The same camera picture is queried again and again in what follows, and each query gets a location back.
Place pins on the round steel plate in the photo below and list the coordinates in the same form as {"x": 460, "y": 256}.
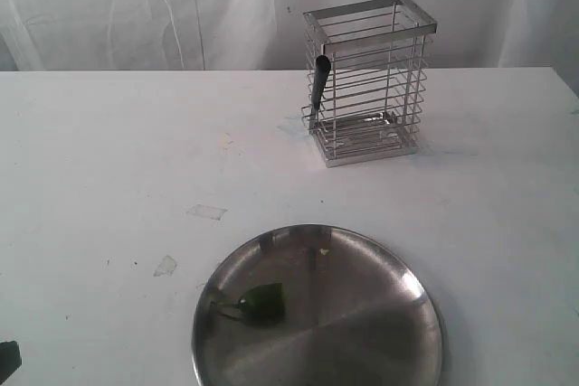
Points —
{"x": 355, "y": 315}

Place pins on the clear tape piece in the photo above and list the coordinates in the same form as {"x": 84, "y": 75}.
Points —
{"x": 206, "y": 212}
{"x": 166, "y": 267}

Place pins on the green vegetable piece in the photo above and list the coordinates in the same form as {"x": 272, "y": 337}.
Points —
{"x": 261, "y": 305}

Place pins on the black handled knife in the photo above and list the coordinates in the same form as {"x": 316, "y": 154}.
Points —
{"x": 322, "y": 68}

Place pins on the clear tape piece upper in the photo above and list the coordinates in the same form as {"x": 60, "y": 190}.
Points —
{"x": 206, "y": 212}

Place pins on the white backdrop curtain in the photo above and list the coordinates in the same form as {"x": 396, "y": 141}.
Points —
{"x": 59, "y": 35}

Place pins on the clear tape piece lower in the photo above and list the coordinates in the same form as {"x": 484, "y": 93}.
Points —
{"x": 166, "y": 267}

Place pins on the wire metal utensil rack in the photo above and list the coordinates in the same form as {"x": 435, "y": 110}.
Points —
{"x": 371, "y": 105}

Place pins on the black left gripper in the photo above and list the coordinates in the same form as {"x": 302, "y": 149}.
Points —
{"x": 10, "y": 357}

